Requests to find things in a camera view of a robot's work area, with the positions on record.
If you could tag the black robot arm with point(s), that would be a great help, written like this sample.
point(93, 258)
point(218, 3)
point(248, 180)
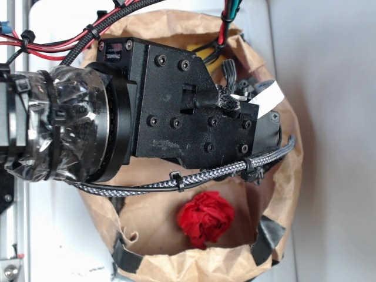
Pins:
point(58, 124)

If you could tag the crumpled red paper ball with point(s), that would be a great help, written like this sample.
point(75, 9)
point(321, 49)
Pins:
point(205, 218)

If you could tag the black mounting bracket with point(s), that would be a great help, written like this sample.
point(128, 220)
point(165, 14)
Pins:
point(7, 188)

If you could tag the aluminium frame rail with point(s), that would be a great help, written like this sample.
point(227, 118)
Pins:
point(14, 220)

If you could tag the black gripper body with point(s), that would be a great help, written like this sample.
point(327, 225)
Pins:
point(165, 105)

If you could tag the brown paper bag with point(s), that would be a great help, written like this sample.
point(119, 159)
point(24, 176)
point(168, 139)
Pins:
point(144, 239)

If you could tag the yellow sponge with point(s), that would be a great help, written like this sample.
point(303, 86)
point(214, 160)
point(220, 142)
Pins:
point(211, 67)

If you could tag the white label tape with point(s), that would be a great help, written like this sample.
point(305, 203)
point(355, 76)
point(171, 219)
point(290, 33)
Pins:
point(268, 99)

